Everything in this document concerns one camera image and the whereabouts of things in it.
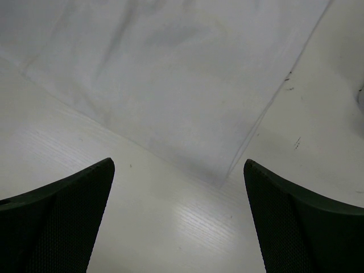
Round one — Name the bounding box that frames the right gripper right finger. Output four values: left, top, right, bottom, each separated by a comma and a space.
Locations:
243, 159, 363, 272

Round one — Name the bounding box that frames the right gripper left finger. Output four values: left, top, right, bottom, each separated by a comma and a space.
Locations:
1, 158, 115, 272

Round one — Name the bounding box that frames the white skirt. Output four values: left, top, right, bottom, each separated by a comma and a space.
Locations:
1, 1, 329, 185

